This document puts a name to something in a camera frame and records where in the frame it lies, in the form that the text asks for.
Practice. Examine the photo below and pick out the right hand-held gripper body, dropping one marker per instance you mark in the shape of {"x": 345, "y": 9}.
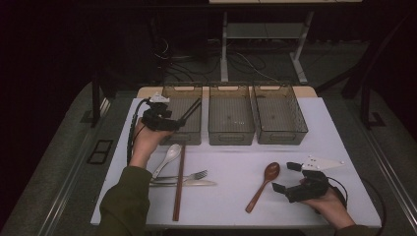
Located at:
{"x": 309, "y": 190}

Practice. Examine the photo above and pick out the silver metal knife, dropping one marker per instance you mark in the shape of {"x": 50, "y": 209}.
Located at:
{"x": 203, "y": 183}

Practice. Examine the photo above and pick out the white ceramic spoon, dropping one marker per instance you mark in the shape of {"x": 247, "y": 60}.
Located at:
{"x": 173, "y": 151}

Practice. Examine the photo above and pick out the person's left hand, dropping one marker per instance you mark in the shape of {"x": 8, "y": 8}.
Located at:
{"x": 147, "y": 144}

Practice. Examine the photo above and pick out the white metal desk frame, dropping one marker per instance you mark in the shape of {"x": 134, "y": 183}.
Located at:
{"x": 224, "y": 49}

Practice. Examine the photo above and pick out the black metal stand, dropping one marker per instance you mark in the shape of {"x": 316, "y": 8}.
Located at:
{"x": 366, "y": 98}
{"x": 96, "y": 105}

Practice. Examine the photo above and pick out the silver metal fork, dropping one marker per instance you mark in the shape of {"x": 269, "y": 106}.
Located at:
{"x": 198, "y": 175}

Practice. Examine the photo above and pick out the brown wooden spoon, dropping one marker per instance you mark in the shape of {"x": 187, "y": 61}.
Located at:
{"x": 272, "y": 170}

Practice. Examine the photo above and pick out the smoky clear plastic bin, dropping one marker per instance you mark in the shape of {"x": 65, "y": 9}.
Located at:
{"x": 278, "y": 114}
{"x": 193, "y": 131}
{"x": 231, "y": 114}

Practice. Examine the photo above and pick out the aluminium floor rail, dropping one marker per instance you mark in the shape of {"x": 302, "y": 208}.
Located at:
{"x": 65, "y": 183}
{"x": 390, "y": 170}

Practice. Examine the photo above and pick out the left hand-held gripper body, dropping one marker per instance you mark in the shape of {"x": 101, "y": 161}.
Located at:
{"x": 157, "y": 121}

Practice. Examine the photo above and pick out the person's right hand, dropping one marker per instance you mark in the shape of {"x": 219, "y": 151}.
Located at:
{"x": 331, "y": 208}

